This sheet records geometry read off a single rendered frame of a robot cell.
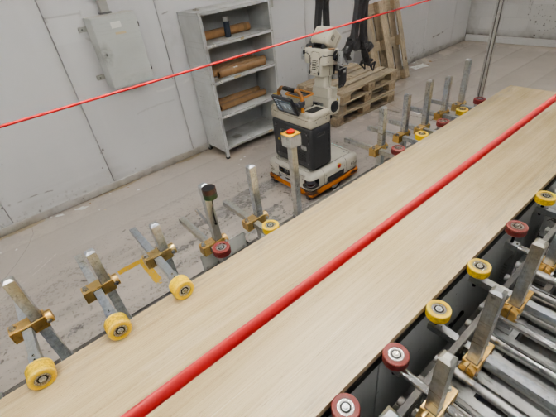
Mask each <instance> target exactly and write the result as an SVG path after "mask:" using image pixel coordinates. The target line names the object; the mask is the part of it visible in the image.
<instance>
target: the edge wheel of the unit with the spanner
mask: <svg viewBox="0 0 556 417"><path fill-rule="evenodd" d="M230 253H231V247H230V244H229V243H228V242H217V243H215V244H214V245H213V254H214V256H215V257H217V258H224V257H227V256H229V255H230Z"/></svg>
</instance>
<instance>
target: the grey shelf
mask: <svg viewBox="0 0 556 417"><path fill-rule="evenodd" d="M197 9H199V10H198V11H193V9H189V10H185V11H181V12H177V13H176V14H177V17H178V21H179V24H180V30H181V34H182V37H183V42H184V45H185V51H186V55H187V58H188V62H189V68H190V69H193V68H197V67H200V66H202V65H207V64H211V63H213V62H216V61H220V60H225V59H227V58H231V57H233V56H236V55H241V54H245V53H247V52H250V51H254V50H259V49H261V48H264V47H267V46H273V45H274V44H275V39H274V32H273V23H272V15H271V0H234V1H230V2H222V3H218V4H214V5H209V6H205V7H197ZM249 9H250V10H249ZM245 11H246V12H245ZM250 15H251V16H250ZM225 16H228V20H229V26H230V25H233V24H237V23H240V22H249V23H250V25H251V28H250V30H247V31H241V32H238V33H234V34H231V35H232V36H231V37H225V36H221V37H218V38H214V39H211V40H207V41H206V37H205V33H204V32H205V31H209V30H213V29H216V28H220V27H223V17H225ZM246 17H247V18H246ZM200 37H201V38H200ZM249 40H250V41H249ZM250 46H251V47H250ZM250 55H257V56H260V55H264V56H265V57H266V64H265V65H262V66H259V67H256V68H253V69H249V70H245V71H243V72H240V73H237V74H232V75H229V76H227V77H223V78H221V79H220V78H219V77H212V76H213V70H212V65H211V66H208V67H205V68H202V69H197V70H195V71H191V75H192V79H193V82H194V89H195V92H196V96H197V99H198V103H199V109H200V113H201V117H202V120H203V124H204V130H205V133H206V137H207V141H208V148H209V149H210V150H211V149H213V147H212V146H215V147H217V148H218V149H220V150H221V151H224V152H225V153H226V158H227V159H230V158H231V157H230V153H229V150H230V149H232V148H234V147H236V146H238V145H240V144H242V143H244V142H247V141H250V140H252V139H255V138H257V137H260V136H262V135H264V134H266V133H268V132H271V131H273V130H274V127H273V120H272V119H273V116H272V113H271V105H272V104H273V103H275V102H274V100H273V99H272V97H271V95H272V94H273V93H277V89H278V88H279V87H280V86H279V79H278V70H277V63H276V48H275V47H272V48H269V49H266V50H261V51H258V52H256V53H252V54H250ZM211 72H212V73H211ZM254 75H255V76H254ZM258 76H259V77H258ZM255 81H256V82H255ZM258 82H260V83H258ZM257 85H258V86H259V87H260V89H266V94H265V95H262V96H261V97H258V98H254V99H252V100H250V101H247V102H245V103H241V104H239V105H237V106H235V107H232V108H229V109H226V110H224V111H221V109H220V105H219V101H218V99H219V98H223V97H226V96H228V95H230V94H233V93H237V92H240V91H243V90H245V89H249V88H252V87H255V86H257ZM259 110H260V111H259ZM260 116H261V117H260ZM211 145H212V146H211Z"/></svg>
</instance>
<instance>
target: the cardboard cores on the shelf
mask: <svg viewBox="0 0 556 417"><path fill-rule="evenodd" d="M250 28H251V25H250V23H249V22H240V23H237V24H233V25H230V30H231V34H234V33H238V32H241V31H247V30H250ZM204 33H205V37H206V41H207V40H211V39H214V38H218V37H221V36H225V32H224V27H220V28H216V29H213V30H209V31H205V32H204ZM265 64H266V57H265V56H264V55H260V56H257V55H246V56H243V57H240V58H237V59H234V60H229V61H226V62H223V63H220V64H216V65H212V70H213V77H219V78H220V79H221V78H223V77H227V76H229V75H232V74H237V73H240V72H243V71H245V70H250V69H253V68H256V67H259V66H262V65H265ZM265 94H266V89H260V87H259V86H258V85H257V86H255V87H252V88H249V89H245V90H243V91H240V92H237V93H233V94H230V95H228V96H226V97H223V98H219V99H218V101H219V105H220V109H221V111H224V110H226V109H229V108H232V107H235V106H237V105H239V104H241V103H245V102H247V101H250V100H252V99H254V98H258V97H261V96H262V95H265Z"/></svg>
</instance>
